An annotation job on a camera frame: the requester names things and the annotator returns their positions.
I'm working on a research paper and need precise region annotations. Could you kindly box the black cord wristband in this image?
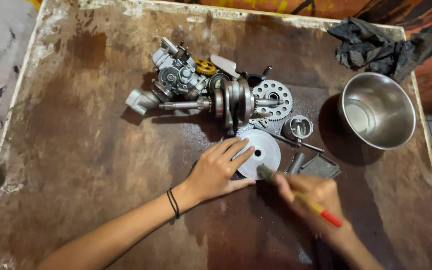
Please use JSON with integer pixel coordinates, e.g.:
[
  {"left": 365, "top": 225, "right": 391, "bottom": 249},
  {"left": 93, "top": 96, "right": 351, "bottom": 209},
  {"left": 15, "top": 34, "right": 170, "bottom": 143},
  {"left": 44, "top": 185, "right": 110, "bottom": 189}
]
[{"left": 166, "top": 187, "right": 181, "bottom": 220}]

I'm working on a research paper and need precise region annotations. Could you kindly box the black metal fork part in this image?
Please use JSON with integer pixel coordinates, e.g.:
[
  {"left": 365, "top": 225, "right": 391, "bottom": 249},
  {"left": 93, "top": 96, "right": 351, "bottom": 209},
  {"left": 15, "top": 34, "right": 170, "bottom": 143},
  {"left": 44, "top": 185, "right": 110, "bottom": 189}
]
[{"left": 245, "top": 65, "right": 273, "bottom": 88}]

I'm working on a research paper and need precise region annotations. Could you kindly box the silver engine piston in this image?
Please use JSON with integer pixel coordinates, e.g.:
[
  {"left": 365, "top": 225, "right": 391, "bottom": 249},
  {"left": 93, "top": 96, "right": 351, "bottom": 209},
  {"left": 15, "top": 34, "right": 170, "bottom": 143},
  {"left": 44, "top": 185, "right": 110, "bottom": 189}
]
[{"left": 282, "top": 115, "right": 314, "bottom": 142}]

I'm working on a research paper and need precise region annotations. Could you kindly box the short metal chain piece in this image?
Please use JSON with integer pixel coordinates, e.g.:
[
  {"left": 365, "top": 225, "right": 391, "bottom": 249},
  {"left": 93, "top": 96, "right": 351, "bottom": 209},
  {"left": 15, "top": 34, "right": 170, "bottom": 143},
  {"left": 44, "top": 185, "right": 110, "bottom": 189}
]
[{"left": 247, "top": 118, "right": 270, "bottom": 129}]

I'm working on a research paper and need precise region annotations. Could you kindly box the stainless steel bowl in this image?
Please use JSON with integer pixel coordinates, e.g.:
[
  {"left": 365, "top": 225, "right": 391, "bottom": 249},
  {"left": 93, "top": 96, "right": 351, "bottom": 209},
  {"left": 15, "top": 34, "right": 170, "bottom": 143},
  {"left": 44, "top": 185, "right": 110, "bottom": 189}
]
[{"left": 337, "top": 72, "right": 417, "bottom": 151}]

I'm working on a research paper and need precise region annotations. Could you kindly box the grey metal carburetor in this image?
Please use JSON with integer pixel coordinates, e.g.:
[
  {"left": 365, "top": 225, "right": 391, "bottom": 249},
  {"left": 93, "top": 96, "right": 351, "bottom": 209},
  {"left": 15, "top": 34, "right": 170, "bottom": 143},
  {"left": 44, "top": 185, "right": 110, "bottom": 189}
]
[{"left": 151, "top": 37, "right": 210, "bottom": 103}]

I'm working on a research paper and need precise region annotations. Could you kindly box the silver toothed sprocket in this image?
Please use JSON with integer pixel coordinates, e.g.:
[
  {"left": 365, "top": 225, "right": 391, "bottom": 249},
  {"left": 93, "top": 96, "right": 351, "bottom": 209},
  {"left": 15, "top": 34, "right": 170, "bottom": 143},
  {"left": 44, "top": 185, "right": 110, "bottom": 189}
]
[{"left": 252, "top": 79, "right": 294, "bottom": 122}]

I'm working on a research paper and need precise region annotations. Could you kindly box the grey flat metal plate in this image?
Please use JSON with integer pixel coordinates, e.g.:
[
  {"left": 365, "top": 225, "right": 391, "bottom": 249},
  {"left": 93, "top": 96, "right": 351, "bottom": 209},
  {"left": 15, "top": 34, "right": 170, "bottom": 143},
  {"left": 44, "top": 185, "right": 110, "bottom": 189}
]
[{"left": 299, "top": 153, "right": 341, "bottom": 180}]

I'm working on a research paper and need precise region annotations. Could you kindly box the long dark metal rod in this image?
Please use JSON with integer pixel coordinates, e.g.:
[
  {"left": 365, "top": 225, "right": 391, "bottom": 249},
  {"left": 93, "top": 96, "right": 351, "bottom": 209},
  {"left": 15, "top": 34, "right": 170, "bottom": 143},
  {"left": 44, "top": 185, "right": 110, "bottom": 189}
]
[{"left": 253, "top": 125, "right": 325, "bottom": 154}]

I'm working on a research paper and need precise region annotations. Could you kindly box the white round pulley disc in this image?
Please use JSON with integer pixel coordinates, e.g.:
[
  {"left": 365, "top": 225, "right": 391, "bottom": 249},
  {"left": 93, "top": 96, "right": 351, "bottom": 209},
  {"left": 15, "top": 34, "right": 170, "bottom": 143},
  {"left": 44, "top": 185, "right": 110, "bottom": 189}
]
[{"left": 232, "top": 129, "right": 282, "bottom": 181}]

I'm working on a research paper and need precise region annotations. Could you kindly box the grey intake manifold pipe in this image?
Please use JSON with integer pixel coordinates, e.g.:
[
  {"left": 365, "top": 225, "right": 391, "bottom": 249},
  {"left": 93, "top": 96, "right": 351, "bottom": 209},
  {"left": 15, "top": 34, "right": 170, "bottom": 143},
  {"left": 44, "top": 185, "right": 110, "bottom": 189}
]
[{"left": 125, "top": 88, "right": 163, "bottom": 116}]

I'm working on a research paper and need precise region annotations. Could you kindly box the steel crankshaft assembly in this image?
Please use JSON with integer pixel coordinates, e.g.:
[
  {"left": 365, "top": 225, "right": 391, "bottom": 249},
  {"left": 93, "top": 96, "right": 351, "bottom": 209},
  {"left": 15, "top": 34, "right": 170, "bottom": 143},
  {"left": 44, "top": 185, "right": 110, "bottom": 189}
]
[{"left": 158, "top": 77, "right": 285, "bottom": 136}]

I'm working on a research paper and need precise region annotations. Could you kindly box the person's right hand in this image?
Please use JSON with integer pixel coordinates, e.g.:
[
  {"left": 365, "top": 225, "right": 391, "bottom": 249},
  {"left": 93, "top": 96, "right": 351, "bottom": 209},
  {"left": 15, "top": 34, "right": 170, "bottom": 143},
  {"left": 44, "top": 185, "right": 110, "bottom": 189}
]
[{"left": 274, "top": 172, "right": 347, "bottom": 241}]

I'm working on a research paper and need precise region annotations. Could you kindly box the yellow small gear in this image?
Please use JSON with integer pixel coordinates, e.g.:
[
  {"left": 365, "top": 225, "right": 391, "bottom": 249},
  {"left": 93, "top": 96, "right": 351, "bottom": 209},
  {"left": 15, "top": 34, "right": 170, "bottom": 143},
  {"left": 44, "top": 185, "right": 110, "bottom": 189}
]
[{"left": 194, "top": 59, "right": 218, "bottom": 77}]

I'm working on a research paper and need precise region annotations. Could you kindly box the grey flat metal lever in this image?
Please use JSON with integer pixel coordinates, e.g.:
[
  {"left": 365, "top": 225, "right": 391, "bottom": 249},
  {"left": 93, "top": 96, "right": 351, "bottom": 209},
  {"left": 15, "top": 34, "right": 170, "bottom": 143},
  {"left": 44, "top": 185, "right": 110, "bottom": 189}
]
[{"left": 210, "top": 54, "right": 241, "bottom": 80}]

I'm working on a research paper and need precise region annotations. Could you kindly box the person's left hand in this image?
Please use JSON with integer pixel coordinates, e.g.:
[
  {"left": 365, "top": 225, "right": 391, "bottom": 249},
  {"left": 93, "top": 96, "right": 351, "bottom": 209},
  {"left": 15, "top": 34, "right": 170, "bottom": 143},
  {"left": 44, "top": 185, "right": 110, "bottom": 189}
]
[{"left": 184, "top": 136, "right": 257, "bottom": 205}]

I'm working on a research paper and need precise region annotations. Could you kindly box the grey cylindrical pin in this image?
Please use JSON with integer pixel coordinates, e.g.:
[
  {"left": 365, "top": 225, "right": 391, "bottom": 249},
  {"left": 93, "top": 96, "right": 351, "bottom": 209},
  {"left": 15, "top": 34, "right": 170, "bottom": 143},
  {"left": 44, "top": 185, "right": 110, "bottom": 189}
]
[{"left": 287, "top": 151, "right": 306, "bottom": 175}]

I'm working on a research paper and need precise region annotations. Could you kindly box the dark crumpled rag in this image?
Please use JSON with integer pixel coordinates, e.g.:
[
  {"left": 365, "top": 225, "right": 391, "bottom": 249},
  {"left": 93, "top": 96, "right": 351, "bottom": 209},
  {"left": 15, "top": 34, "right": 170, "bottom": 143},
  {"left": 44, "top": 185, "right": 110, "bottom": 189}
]
[{"left": 327, "top": 16, "right": 432, "bottom": 84}]

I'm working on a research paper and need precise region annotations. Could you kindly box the round dark bearing ring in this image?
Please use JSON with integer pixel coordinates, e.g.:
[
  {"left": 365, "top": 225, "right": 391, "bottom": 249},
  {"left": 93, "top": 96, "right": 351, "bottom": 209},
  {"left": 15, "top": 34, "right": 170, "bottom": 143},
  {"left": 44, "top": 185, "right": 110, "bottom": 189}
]
[{"left": 207, "top": 73, "right": 232, "bottom": 94}]

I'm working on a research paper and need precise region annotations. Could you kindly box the yellow red handled paintbrush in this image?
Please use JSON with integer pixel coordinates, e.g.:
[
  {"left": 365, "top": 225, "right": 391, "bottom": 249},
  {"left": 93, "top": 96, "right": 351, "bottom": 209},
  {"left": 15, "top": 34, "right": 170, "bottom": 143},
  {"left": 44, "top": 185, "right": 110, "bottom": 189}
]
[{"left": 257, "top": 164, "right": 344, "bottom": 229}]

